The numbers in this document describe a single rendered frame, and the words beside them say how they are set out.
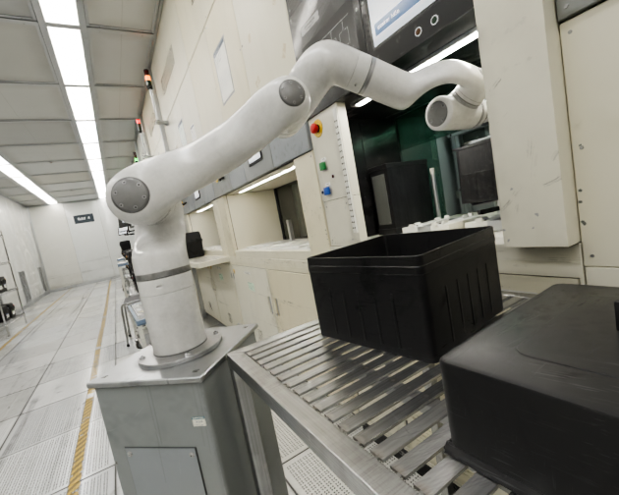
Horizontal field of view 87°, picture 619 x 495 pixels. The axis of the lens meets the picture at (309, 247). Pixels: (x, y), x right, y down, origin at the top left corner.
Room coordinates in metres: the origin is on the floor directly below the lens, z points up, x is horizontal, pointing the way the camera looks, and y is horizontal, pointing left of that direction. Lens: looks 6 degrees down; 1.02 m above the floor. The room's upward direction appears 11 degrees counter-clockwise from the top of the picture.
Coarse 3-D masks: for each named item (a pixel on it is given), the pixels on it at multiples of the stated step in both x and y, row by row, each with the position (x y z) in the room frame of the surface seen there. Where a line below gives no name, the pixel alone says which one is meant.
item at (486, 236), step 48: (384, 240) 0.85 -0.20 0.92; (432, 240) 0.75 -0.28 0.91; (480, 240) 0.60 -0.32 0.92; (336, 288) 0.63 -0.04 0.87; (384, 288) 0.53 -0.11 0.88; (432, 288) 0.49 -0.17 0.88; (480, 288) 0.59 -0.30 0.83; (336, 336) 0.65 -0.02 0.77; (384, 336) 0.55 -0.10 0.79; (432, 336) 0.48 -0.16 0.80
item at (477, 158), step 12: (480, 144) 0.99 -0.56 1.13; (468, 156) 1.03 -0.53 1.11; (480, 156) 0.99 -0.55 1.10; (492, 156) 0.96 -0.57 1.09; (468, 168) 1.03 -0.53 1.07; (480, 168) 1.00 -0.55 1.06; (492, 168) 0.96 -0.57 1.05; (468, 180) 1.03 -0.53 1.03; (480, 180) 1.00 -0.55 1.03; (492, 180) 0.97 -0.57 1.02; (468, 192) 1.04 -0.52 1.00; (480, 192) 1.00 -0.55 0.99; (492, 192) 0.97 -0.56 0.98
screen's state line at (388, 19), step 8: (408, 0) 0.90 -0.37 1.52; (416, 0) 0.88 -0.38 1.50; (400, 8) 0.93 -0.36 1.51; (408, 8) 0.91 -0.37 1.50; (384, 16) 0.98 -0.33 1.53; (392, 16) 0.95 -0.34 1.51; (400, 16) 0.93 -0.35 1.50; (376, 24) 1.00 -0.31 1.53; (384, 24) 0.98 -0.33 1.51; (376, 32) 1.01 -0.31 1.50
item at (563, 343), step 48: (576, 288) 0.42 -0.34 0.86; (480, 336) 0.34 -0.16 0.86; (528, 336) 0.32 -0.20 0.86; (576, 336) 0.30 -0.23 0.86; (480, 384) 0.27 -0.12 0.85; (528, 384) 0.24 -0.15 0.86; (576, 384) 0.23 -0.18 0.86; (480, 432) 0.27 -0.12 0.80; (528, 432) 0.24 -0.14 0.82; (576, 432) 0.21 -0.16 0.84; (528, 480) 0.24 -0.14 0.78; (576, 480) 0.22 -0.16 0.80
